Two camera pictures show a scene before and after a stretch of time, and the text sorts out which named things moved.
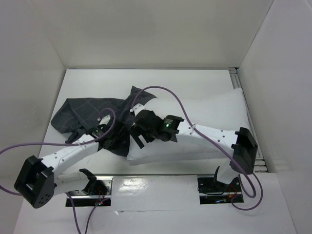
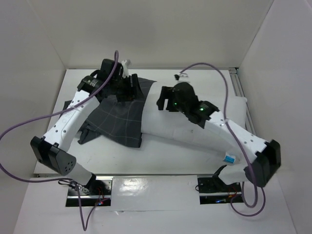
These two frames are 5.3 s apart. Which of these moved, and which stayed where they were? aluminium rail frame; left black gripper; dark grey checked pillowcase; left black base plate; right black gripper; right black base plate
Moved: right black gripper; dark grey checked pillowcase; left black gripper
Stayed: aluminium rail frame; right black base plate; left black base plate
